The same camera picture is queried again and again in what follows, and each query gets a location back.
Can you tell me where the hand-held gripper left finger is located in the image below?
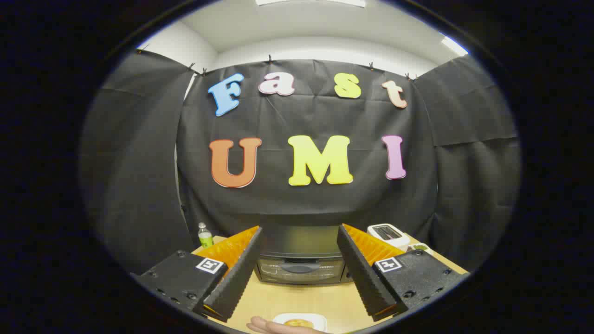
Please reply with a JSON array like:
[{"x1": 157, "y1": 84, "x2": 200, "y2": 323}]
[{"x1": 135, "y1": 226, "x2": 263, "y2": 323}]

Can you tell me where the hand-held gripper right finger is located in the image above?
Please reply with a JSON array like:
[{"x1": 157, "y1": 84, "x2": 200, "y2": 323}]
[{"x1": 337, "y1": 224, "x2": 467, "y2": 322}]

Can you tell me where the white square plate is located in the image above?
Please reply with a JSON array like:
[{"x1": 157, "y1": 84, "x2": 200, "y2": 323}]
[{"x1": 272, "y1": 313, "x2": 328, "y2": 333}]

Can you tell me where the black toaster oven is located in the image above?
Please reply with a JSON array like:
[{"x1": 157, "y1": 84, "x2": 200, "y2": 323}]
[{"x1": 254, "y1": 226, "x2": 353, "y2": 285}]

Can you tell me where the white pop-up toaster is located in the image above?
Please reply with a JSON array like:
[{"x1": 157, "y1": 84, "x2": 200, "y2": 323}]
[{"x1": 367, "y1": 224, "x2": 411, "y2": 251}]

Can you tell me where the green label drink bottle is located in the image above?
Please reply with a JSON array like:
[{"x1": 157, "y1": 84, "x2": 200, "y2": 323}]
[{"x1": 198, "y1": 222, "x2": 214, "y2": 249}]

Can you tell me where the ceiling light panel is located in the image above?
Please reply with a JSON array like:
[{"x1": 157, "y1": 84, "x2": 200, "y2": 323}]
[
  {"x1": 440, "y1": 36, "x2": 468, "y2": 57},
  {"x1": 255, "y1": 0, "x2": 367, "y2": 7}
]

